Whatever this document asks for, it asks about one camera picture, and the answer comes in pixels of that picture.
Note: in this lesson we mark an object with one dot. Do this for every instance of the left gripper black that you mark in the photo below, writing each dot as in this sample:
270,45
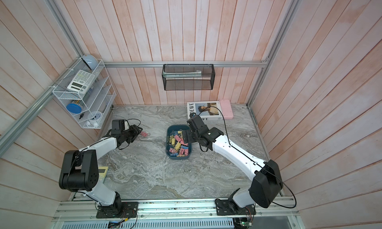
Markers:
136,131

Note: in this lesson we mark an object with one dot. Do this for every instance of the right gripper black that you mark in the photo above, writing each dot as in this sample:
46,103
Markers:
189,133

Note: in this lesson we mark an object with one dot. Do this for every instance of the teal plastic storage box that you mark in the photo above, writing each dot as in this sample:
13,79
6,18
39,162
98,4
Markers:
176,148

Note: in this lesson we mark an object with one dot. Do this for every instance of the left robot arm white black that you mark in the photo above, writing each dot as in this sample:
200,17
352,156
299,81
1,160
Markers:
79,171

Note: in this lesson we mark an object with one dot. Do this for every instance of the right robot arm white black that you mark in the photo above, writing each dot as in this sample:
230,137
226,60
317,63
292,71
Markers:
265,176

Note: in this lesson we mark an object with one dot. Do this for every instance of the white LOEWE book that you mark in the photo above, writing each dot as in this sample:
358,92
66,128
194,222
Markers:
207,110

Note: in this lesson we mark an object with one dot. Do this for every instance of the pink case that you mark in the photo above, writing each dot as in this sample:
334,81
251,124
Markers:
226,109

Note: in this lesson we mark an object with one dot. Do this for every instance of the white cup on shelf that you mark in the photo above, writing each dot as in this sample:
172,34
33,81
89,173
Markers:
94,118

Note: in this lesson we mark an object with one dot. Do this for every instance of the yellow blue calculator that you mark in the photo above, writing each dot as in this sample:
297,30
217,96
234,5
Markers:
102,172

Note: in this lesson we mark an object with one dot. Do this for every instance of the papers in mesh basket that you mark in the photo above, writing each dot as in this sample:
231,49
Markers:
196,74

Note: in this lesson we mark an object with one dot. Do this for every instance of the blue lid container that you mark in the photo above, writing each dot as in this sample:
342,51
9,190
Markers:
74,108

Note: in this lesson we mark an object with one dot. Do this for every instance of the white calculator on shelf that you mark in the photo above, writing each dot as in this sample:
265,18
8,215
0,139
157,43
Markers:
81,82

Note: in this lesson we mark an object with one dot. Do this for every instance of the black mesh wall basket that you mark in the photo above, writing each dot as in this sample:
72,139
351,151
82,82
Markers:
206,82

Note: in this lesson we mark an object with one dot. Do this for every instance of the white wire wall shelf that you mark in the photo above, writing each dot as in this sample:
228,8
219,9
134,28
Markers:
99,97

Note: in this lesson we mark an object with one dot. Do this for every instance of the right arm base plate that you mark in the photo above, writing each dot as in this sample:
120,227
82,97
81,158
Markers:
229,208

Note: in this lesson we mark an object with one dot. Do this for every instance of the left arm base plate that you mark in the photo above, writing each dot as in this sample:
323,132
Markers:
123,210

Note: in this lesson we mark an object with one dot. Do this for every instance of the aluminium front rail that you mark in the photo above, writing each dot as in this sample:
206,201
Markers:
74,211

